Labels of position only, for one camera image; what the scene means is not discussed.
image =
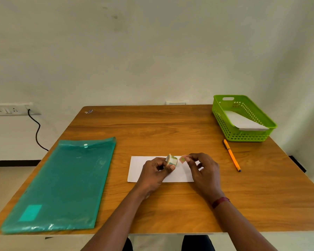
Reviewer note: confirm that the white wall socket panel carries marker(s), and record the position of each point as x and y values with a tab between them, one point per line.
7	110

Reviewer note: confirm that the dark red wrist band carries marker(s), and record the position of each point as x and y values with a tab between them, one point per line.
220	202

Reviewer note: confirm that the small clear tape roll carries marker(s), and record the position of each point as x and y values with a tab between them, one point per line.
172	160

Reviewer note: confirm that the person's right forearm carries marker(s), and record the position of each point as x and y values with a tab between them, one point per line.
243	227

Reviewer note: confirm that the person's left forearm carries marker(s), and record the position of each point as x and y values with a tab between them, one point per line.
112	224

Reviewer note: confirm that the white blank wall plate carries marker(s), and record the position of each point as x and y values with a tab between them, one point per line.
177	102

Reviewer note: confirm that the person's left leg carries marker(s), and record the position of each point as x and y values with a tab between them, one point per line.
127	245

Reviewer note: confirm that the person's right hand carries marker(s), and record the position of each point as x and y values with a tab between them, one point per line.
208	180

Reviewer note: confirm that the person's leg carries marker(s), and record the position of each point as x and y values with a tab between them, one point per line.
127	245
198	244

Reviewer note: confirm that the black skirting board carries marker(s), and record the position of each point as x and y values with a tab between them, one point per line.
13	163

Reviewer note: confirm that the small silver foil scrap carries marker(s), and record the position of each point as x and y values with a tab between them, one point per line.
89	111

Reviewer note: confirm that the orange pen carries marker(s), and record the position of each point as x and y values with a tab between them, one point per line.
232	155

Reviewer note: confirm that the green plastic basket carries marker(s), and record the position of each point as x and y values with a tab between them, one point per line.
243	137

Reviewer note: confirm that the green translucent plastic folder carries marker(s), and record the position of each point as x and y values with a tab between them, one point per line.
62	185

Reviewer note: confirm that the person's right leg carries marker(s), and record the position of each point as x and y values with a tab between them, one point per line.
198	244

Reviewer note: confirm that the person's left hand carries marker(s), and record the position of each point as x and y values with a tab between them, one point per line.
151	180

